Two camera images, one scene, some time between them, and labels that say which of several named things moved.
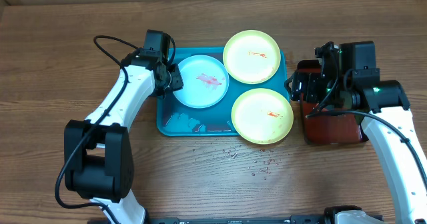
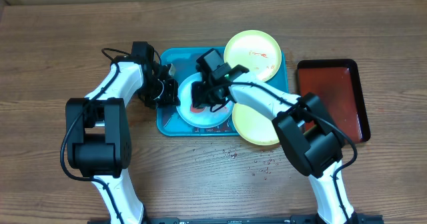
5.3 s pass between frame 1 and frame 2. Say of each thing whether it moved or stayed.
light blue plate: moved
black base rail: stayed
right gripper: moved
